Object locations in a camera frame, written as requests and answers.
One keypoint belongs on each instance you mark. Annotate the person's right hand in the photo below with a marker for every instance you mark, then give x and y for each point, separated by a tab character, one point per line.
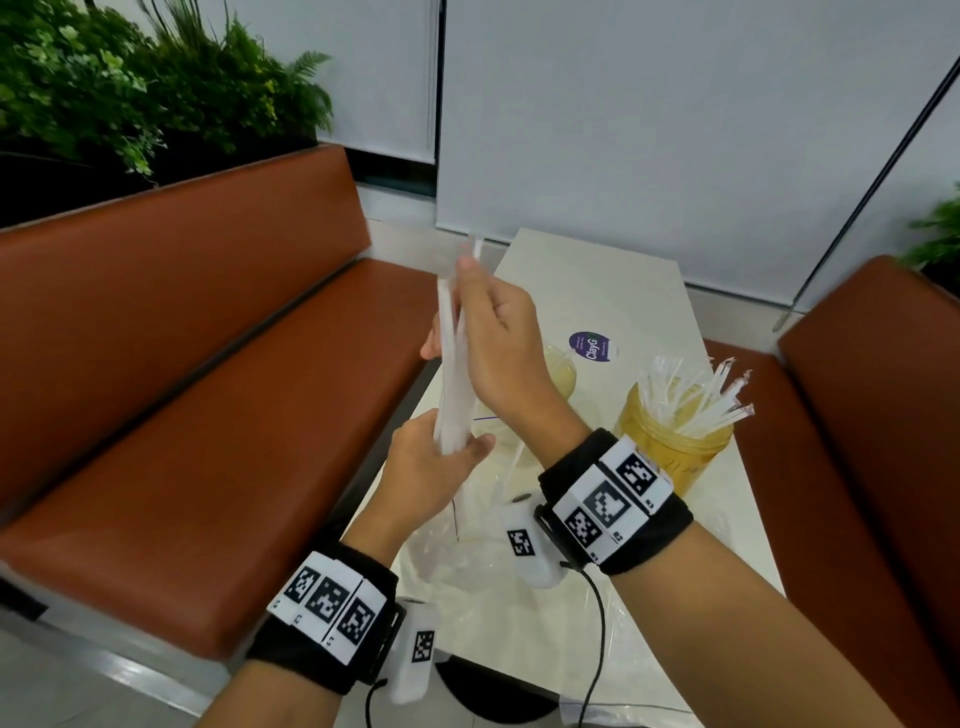
510	352

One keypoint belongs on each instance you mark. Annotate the person's left hand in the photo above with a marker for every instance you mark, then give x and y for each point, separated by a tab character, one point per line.
412	480

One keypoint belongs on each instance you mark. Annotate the yellow plastic jar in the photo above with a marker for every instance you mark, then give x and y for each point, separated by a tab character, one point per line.
562	375
667	457

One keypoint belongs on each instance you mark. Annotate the bundle of white straws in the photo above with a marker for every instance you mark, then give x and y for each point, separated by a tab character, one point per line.
456	390

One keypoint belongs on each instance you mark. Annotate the clear zip plastic bag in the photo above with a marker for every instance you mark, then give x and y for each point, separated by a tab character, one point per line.
450	555

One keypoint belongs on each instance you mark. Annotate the person's right forearm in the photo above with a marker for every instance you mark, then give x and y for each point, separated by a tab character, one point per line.
735	645

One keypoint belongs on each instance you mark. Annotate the clear plastic bag white label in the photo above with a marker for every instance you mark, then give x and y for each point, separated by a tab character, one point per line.
525	637

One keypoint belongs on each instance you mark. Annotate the round purple sticker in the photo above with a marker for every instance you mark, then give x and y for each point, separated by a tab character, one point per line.
591	346

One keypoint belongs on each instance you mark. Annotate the black marker wristband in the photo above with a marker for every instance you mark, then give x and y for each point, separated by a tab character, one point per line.
611	502
326	607

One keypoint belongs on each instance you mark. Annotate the black table base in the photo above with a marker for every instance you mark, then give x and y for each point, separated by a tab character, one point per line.
495	697

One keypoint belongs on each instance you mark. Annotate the orange leather bench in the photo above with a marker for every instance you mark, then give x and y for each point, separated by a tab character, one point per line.
877	465
187	390

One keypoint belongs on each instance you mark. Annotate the white roller blind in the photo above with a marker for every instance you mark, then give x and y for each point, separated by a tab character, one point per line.
360	67

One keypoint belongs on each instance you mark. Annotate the thin black window bar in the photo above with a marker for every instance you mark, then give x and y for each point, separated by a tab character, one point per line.
870	191

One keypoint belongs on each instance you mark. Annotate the green fern plants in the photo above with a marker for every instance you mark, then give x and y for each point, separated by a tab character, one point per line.
937	232
112	75

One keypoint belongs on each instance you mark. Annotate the black planter box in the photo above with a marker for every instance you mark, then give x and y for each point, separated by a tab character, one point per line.
30	195

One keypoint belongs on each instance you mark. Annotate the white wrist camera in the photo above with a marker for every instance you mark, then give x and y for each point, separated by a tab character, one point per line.
416	652
525	547

